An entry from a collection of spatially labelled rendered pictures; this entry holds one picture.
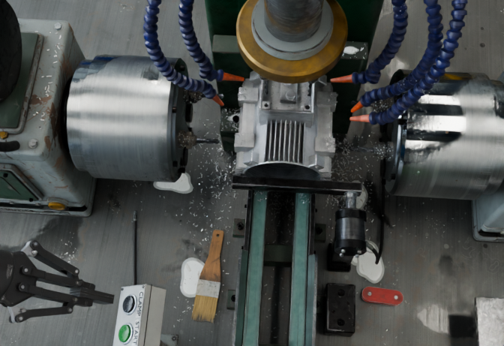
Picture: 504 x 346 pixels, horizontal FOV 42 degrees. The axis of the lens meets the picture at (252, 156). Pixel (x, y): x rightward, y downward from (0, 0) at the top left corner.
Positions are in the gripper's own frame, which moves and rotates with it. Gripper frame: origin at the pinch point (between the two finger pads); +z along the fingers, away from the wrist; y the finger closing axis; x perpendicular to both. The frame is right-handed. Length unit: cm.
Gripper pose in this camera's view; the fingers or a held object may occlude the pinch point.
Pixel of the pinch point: (91, 296)
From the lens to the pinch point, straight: 114.4
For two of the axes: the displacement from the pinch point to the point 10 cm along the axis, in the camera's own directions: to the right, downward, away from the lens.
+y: 0.7, -9.2, 3.8
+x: -7.6, 2.0, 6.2
